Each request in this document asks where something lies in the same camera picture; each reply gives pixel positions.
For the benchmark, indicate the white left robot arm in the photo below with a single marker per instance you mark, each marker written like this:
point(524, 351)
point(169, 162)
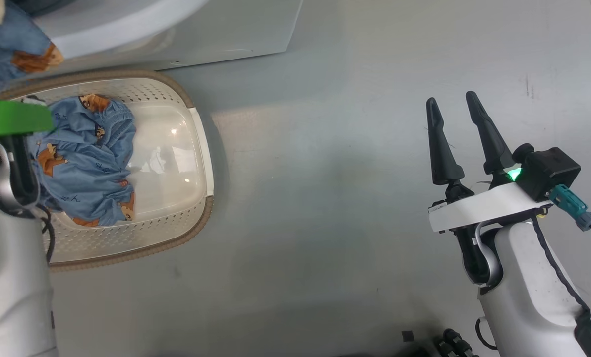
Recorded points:
point(8, 297)

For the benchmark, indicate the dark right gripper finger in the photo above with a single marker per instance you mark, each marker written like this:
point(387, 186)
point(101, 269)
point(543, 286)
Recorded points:
point(444, 153)
point(494, 148)

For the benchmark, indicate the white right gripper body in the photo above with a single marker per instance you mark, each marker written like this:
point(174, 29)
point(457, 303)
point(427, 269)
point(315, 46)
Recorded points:
point(484, 206)

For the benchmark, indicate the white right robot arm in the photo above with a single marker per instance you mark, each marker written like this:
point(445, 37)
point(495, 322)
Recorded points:
point(523, 297)

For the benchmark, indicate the white front-load washing machine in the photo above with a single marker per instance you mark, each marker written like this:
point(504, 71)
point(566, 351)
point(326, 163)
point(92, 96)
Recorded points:
point(201, 29)

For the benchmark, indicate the cream perforated laundry basket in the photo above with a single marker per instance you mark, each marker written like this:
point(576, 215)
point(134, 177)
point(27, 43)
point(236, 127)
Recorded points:
point(171, 158)

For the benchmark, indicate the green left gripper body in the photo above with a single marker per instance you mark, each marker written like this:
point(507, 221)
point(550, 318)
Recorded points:
point(13, 119)

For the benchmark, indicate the black robot base connectors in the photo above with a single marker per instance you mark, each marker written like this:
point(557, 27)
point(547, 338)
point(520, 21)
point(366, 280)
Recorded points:
point(454, 343)

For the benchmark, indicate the blue cartoon print pants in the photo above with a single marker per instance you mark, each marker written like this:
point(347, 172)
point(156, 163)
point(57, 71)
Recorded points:
point(87, 168)

